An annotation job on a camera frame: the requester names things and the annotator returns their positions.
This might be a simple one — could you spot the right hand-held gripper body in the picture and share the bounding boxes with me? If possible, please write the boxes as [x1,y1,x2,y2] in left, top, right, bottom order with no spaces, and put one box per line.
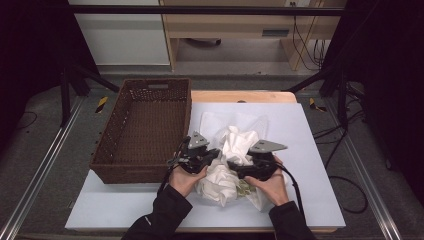
[247,139,289,181]

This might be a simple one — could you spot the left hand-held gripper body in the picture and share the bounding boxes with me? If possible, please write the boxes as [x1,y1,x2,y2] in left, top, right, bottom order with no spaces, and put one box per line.
[167,130,215,175]

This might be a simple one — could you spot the white garment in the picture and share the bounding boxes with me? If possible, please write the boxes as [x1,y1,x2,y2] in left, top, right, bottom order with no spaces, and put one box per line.
[195,125,268,208]

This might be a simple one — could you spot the white mesh laundry bag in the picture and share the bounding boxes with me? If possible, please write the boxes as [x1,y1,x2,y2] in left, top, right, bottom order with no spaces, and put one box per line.
[198,111,288,212]

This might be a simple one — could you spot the brown wicker basket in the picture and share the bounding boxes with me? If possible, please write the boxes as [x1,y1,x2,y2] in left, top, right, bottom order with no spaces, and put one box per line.
[89,77,193,185]

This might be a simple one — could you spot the person's right hand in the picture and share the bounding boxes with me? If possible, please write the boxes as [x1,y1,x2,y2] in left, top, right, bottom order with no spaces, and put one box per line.
[244,159,291,207]

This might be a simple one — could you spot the person's left hand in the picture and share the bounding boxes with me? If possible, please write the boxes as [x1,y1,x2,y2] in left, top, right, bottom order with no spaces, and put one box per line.
[169,164,209,198]

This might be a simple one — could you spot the white table board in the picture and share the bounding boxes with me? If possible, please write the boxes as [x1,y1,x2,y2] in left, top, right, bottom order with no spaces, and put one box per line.
[64,101,347,232]

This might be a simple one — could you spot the wooden table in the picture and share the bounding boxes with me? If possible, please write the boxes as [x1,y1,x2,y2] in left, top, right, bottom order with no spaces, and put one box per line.
[190,90,298,104]

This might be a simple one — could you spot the black metal stand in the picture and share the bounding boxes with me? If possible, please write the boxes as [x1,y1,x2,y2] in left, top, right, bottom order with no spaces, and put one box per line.
[285,63,351,132]
[59,63,121,128]

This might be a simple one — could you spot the black curved object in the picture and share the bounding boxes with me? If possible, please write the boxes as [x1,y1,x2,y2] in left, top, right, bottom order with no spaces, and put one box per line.
[184,37,223,48]

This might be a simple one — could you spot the light wooden desk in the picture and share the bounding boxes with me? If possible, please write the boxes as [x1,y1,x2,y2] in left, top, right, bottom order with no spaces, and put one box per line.
[159,0,348,72]

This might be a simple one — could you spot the white cabinet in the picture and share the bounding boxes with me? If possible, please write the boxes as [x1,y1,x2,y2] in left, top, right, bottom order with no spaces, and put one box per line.
[66,0,171,66]

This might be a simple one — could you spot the black horizontal metal bar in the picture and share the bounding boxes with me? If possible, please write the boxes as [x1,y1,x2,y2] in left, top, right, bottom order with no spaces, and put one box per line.
[66,4,345,17]

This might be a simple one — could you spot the black curtain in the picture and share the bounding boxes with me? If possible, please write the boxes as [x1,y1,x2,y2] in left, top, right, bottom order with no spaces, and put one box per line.
[319,0,424,208]
[0,0,98,162]

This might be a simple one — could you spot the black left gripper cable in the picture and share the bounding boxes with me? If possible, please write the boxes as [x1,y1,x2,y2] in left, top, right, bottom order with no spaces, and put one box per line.
[157,139,188,195]

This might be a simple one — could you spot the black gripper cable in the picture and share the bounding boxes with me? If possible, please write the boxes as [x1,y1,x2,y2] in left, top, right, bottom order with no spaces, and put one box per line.
[275,164,370,223]
[157,139,188,195]

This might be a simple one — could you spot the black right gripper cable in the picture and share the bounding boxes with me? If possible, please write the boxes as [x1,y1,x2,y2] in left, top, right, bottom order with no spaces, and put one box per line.
[275,164,370,223]

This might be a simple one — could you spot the black floor cables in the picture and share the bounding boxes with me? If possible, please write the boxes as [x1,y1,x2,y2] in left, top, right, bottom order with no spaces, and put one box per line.
[312,82,367,169]

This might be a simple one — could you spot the aluminium floor rail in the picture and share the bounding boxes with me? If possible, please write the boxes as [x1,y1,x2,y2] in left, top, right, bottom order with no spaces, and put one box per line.
[323,98,404,240]
[0,95,85,240]

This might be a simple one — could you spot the black hanging desk cables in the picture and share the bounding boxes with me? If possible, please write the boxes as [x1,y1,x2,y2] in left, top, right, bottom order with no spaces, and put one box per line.
[290,1,330,72]

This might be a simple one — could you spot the thin black floor cable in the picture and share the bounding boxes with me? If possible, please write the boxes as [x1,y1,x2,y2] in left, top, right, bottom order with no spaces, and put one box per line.
[15,110,38,132]

